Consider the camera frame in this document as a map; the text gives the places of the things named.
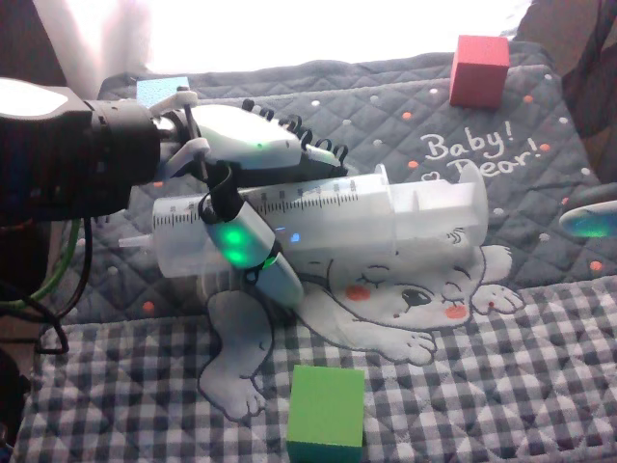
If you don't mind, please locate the blue foam block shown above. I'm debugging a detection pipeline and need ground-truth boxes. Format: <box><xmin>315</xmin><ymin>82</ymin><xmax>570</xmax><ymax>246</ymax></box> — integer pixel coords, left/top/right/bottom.
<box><xmin>136</xmin><ymin>75</ymin><xmax>191</xmax><ymax>110</ymax></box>

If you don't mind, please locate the grey quilt with printed bear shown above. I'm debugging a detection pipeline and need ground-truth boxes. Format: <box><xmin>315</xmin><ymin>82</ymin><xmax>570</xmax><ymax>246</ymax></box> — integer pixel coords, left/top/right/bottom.
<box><xmin>16</xmin><ymin>41</ymin><xmax>617</xmax><ymax>463</ymax></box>

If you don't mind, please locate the red foam block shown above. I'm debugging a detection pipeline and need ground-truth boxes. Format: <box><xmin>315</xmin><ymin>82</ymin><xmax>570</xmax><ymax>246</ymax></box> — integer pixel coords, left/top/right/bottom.
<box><xmin>448</xmin><ymin>34</ymin><xmax>512</xmax><ymax>110</ymax></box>

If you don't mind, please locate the green foam block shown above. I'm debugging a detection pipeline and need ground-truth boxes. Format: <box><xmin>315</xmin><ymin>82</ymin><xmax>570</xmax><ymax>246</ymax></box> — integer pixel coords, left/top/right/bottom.
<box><xmin>285</xmin><ymin>364</ymin><xmax>366</xmax><ymax>463</ymax></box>

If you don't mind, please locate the green cable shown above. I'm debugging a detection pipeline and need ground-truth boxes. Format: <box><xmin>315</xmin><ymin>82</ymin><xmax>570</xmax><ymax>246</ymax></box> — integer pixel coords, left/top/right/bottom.
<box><xmin>0</xmin><ymin>219</ymin><xmax>82</xmax><ymax>313</ymax></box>

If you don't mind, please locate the black cable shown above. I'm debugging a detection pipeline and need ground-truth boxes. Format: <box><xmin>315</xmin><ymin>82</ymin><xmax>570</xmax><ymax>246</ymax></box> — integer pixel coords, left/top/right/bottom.
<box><xmin>47</xmin><ymin>216</ymin><xmax>95</xmax><ymax>320</ymax></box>
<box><xmin>0</xmin><ymin>292</ymin><xmax>69</xmax><ymax>356</ymax></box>

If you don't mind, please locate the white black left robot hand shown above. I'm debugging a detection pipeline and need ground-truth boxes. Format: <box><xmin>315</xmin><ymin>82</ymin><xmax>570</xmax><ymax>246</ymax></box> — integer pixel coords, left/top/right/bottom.
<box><xmin>185</xmin><ymin>98</ymin><xmax>351</xmax><ymax>311</ymax></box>

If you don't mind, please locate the large clear plastic syringe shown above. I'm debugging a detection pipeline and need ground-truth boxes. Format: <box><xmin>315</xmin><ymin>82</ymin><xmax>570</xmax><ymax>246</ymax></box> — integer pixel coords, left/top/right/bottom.
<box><xmin>118</xmin><ymin>163</ymin><xmax>490</xmax><ymax>282</ymax></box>

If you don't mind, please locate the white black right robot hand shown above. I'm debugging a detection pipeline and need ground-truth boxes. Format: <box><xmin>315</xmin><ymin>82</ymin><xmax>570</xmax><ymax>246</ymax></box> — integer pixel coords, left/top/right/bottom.
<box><xmin>557</xmin><ymin>199</ymin><xmax>617</xmax><ymax>241</ymax></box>

